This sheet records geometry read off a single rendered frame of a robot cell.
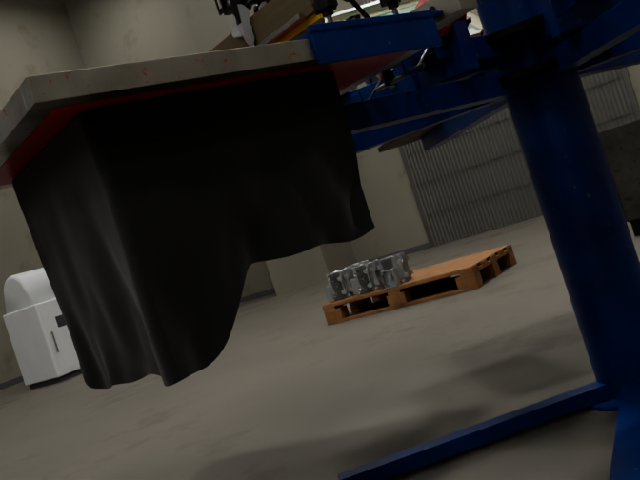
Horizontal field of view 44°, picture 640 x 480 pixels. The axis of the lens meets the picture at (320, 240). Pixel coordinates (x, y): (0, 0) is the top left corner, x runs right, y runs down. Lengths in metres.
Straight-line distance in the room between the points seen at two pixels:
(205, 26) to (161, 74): 10.56
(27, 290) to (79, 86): 8.24
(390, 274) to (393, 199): 5.80
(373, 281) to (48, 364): 4.67
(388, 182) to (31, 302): 5.13
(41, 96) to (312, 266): 10.00
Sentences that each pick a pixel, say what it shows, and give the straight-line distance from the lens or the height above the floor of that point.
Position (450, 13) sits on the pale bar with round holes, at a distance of 1.58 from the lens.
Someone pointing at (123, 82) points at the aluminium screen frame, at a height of 0.96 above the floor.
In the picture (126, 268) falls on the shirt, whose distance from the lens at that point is 1.21.
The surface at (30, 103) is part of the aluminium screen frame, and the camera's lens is 1.14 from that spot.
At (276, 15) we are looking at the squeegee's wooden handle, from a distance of 1.61.
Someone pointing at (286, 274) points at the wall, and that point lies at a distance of 11.28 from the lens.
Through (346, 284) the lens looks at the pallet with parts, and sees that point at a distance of 5.84.
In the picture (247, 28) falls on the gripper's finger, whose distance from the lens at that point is 1.67.
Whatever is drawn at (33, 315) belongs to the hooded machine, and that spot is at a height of 0.79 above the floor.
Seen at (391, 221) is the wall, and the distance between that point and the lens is 11.38.
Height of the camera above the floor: 0.67
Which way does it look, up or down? level
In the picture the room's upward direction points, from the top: 18 degrees counter-clockwise
